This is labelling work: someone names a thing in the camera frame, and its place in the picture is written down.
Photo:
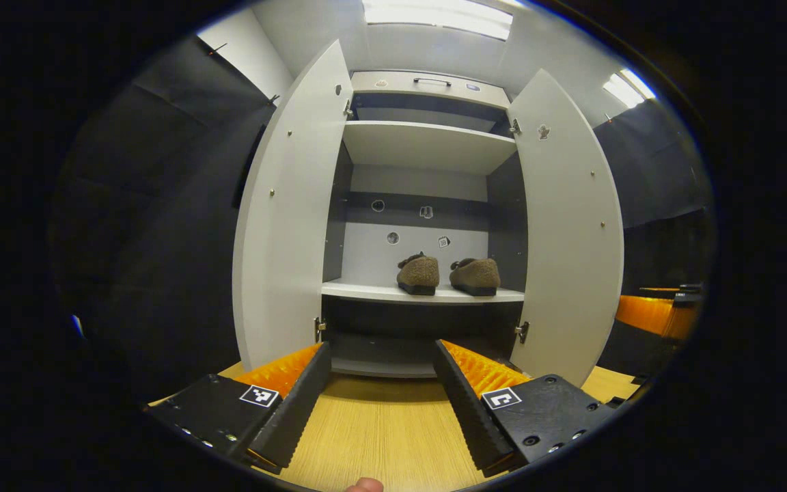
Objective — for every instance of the brown fuzzy shoe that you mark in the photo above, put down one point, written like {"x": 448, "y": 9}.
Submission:
{"x": 419, "y": 273}
{"x": 477, "y": 273}

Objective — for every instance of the grey shoe cabinet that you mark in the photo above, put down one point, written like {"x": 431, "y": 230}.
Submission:
{"x": 427, "y": 143}

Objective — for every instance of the grey cabinet drawer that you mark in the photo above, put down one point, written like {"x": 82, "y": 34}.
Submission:
{"x": 393, "y": 87}

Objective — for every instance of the grey cabinet door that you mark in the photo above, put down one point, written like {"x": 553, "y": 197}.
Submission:
{"x": 568, "y": 239}
{"x": 291, "y": 225}

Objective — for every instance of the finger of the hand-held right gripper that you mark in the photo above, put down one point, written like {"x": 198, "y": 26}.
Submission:
{"x": 646, "y": 314}
{"x": 688, "y": 295}

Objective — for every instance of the small ceiling light panel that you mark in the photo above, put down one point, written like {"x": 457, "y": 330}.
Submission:
{"x": 629, "y": 89}

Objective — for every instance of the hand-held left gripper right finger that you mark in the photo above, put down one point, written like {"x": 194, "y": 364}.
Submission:
{"x": 468, "y": 410}

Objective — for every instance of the large ceiling light panel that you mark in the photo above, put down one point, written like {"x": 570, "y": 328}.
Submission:
{"x": 434, "y": 17}

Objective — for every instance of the black backdrop cloth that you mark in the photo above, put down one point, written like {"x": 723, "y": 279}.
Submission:
{"x": 660, "y": 178}
{"x": 147, "y": 225}

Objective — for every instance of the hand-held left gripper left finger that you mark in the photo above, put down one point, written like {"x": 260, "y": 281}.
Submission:
{"x": 294, "y": 413}

